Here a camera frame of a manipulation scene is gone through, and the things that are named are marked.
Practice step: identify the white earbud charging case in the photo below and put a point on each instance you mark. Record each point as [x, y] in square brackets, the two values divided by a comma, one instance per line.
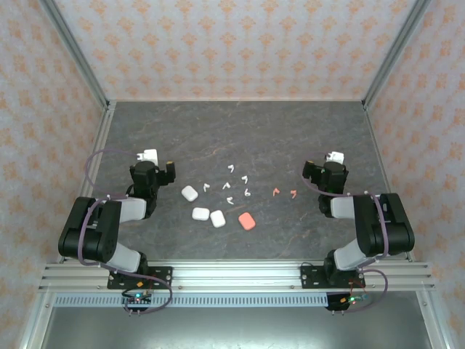
[189, 193]
[200, 214]
[217, 219]

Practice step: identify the pink earbud charging case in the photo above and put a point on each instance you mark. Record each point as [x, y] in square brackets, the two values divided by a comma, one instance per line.
[247, 221]

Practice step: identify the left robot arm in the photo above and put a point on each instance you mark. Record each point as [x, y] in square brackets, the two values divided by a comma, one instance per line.
[91, 232]

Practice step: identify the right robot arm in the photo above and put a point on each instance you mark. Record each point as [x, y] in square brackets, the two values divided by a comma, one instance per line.
[385, 225]

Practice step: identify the grey metal panel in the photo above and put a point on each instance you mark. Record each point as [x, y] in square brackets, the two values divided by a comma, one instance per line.
[232, 331]

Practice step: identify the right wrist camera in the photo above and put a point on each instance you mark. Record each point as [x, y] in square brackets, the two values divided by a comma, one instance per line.
[336, 157]

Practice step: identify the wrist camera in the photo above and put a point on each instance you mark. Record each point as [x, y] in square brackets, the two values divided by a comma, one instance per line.
[150, 155]
[336, 157]

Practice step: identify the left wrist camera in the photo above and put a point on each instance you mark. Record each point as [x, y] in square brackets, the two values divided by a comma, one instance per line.
[150, 155]

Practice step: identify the aluminium side rail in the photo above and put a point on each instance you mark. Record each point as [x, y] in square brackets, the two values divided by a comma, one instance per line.
[109, 112]
[367, 111]

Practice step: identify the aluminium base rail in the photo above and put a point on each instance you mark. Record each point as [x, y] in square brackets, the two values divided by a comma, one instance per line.
[236, 276]

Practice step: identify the aluminium corner post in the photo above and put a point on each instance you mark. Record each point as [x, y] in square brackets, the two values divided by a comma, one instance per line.
[76, 54]
[396, 54]

